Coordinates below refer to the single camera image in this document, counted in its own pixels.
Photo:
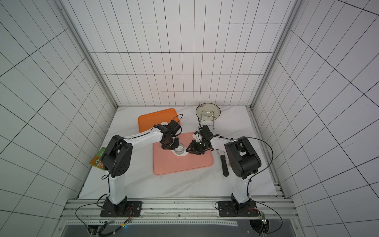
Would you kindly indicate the green yellow packet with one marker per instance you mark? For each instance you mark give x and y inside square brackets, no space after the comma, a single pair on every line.
[96,161]

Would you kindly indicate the white dough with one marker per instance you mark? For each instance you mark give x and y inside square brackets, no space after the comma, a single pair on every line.
[180,151]

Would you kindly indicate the metal spatula black handle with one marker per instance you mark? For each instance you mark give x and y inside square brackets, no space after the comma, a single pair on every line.
[223,162]

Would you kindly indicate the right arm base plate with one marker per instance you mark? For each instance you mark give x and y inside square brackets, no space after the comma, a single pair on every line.
[235,209]

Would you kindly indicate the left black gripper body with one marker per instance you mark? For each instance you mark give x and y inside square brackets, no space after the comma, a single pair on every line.
[170,144]

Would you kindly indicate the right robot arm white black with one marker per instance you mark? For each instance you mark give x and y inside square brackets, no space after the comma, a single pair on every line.
[240,156]

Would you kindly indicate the metal wire lid rack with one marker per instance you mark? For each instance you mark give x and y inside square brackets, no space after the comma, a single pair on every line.
[206,118]

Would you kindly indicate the pink plastic tray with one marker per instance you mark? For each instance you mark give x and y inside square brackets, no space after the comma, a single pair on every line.
[166,162]

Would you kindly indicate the orange plastic tray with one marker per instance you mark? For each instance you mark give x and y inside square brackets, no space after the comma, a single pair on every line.
[147,121]

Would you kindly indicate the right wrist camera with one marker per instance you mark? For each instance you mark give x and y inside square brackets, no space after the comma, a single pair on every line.
[197,137]

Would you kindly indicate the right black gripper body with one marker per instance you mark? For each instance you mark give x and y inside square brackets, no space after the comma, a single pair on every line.
[198,145]

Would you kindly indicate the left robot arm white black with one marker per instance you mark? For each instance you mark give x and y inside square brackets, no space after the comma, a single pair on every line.
[118,153]

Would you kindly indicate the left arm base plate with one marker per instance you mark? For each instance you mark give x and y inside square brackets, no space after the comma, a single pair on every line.
[123,209]

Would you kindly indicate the aluminium mounting rail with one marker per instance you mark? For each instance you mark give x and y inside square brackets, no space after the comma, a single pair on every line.
[176,211]

